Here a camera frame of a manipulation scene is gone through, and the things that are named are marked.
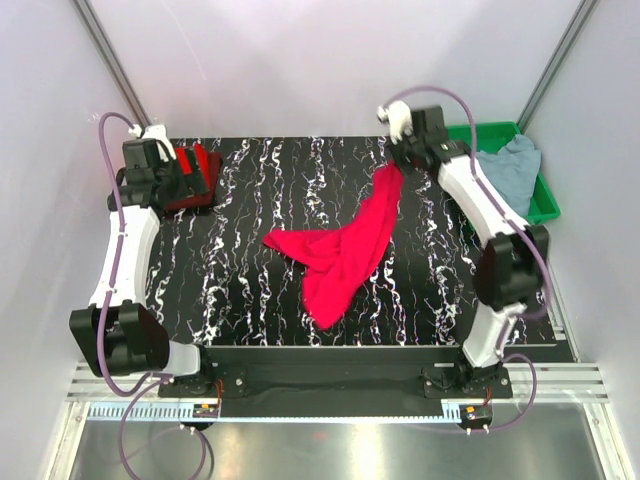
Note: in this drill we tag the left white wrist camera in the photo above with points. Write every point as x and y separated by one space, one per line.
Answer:
158 133

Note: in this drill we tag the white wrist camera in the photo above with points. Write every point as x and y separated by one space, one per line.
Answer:
398 117
158 133

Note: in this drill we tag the aluminium corner post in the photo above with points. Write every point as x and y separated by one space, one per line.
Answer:
108 55
560 54

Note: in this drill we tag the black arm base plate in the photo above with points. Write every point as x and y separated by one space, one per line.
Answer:
369 355

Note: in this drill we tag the right orange connector box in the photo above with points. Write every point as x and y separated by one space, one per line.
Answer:
479 413

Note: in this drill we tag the aluminium front rail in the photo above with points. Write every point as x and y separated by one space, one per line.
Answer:
548 381

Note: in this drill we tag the left orange connector box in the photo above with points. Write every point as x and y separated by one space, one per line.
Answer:
207 410

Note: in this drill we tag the left aluminium corner post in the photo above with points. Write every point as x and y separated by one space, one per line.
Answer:
108 55

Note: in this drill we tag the grey blue t shirt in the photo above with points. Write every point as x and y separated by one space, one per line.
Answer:
512 171

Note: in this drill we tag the white slotted cable duct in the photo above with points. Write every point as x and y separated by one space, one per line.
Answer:
234 412

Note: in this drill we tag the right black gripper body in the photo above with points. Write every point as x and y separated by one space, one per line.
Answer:
405 152

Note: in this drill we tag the magenta t shirt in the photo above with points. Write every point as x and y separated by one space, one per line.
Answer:
338 261

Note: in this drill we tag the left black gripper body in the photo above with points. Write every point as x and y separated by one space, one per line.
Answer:
171 175

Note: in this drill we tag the right aluminium corner post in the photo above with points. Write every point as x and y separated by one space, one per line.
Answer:
560 54

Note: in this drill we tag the orange connector box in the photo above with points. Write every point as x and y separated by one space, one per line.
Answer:
207 410
479 413

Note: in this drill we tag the green plastic bin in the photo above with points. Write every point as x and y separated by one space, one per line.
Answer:
491 138

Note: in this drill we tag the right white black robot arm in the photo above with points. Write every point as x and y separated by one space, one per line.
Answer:
510 269

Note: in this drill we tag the folded dark red t shirt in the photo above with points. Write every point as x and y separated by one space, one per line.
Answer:
205 199

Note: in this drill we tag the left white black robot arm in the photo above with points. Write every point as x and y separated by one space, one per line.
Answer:
116 333

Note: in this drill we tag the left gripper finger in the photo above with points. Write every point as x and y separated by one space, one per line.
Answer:
203 174
191 183

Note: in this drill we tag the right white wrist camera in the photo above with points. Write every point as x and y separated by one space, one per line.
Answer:
398 117

